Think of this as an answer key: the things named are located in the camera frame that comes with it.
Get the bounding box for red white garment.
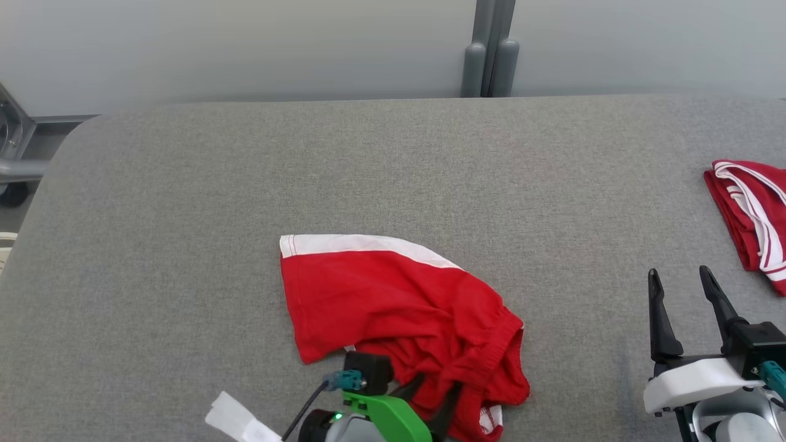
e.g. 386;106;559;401
703;160;786;297

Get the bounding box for white paper tag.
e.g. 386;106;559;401
204;391;284;442

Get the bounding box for cream plastic object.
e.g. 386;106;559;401
0;232;19;274

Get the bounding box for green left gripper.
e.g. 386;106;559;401
342;373;462;442

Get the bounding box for grey metal double post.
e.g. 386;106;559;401
461;0;520;99

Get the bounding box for red shorts with white band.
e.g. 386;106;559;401
279;233;531;442

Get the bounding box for grey metal frame with bracket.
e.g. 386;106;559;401
0;83;99;182

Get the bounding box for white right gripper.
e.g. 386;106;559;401
643;265;766;416

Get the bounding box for teal cable connector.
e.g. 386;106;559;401
323;370;367;392
759;360;786;400

